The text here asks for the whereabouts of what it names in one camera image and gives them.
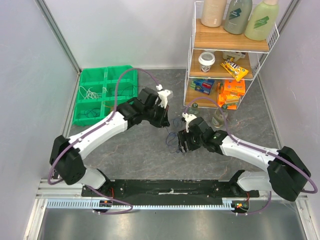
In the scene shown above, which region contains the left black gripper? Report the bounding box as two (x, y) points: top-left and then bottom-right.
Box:
(143, 101), (170, 129)

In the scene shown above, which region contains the light green shampoo bottle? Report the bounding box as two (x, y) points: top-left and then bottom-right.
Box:
(244, 0), (279, 41)

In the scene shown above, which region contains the blue snack box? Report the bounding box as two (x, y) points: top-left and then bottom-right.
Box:
(190, 78), (215, 95)

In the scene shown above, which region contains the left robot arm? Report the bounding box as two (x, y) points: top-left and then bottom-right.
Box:
(48, 90), (171, 197)

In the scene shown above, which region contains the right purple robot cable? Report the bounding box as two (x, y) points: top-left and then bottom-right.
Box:
(184, 97), (319, 216)

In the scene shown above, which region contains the white cup carton pack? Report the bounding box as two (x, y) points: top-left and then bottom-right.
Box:
(222, 51), (246, 62)

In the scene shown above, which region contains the white wire wooden shelf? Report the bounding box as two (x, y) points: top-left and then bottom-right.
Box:
(183, 1), (280, 106)

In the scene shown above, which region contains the white paper coffee cup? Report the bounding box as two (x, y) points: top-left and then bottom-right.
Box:
(198, 51), (216, 73)

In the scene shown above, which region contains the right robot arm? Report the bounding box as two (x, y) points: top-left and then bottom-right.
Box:
(178, 113), (311, 202)

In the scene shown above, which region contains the left glass bottle green cap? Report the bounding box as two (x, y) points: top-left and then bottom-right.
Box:
(188, 102), (199, 116)

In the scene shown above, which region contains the dark purple wire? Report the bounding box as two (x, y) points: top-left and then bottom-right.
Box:
(76, 107), (101, 120)

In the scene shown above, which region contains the grey slotted cable duct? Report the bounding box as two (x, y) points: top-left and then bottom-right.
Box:
(46, 199), (239, 211)

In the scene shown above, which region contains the right glass bottle green cap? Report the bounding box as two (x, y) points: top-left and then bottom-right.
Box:
(211, 104), (228, 128)

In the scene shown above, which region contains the dark blue wire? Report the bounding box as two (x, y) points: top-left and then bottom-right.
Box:
(165, 117), (185, 154)

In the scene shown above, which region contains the grey shampoo bottle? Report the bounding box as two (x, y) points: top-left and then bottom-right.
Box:
(224, 0), (253, 35)

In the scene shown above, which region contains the yellow candy bag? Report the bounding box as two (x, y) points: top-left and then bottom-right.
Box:
(220, 57), (249, 82)

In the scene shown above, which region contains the green compartment bin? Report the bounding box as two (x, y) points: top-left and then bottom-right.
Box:
(72, 65), (138, 126)

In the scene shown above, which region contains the beige lotion bottle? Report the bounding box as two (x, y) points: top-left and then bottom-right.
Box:
(201, 0), (227, 28)

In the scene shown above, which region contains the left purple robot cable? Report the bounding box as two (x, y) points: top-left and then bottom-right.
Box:
(47, 67), (163, 216)

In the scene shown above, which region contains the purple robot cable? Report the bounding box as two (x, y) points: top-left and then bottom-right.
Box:
(184, 97), (319, 216)
(47, 67), (163, 216)

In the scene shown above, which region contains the orange snack boxes stack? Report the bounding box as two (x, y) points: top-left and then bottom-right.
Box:
(217, 79), (246, 110)

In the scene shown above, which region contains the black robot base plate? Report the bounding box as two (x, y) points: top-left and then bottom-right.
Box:
(97, 179), (260, 199)

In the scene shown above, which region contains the glass bottle green cap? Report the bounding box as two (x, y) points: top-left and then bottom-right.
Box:
(188, 102), (199, 116)
(211, 104), (228, 128)

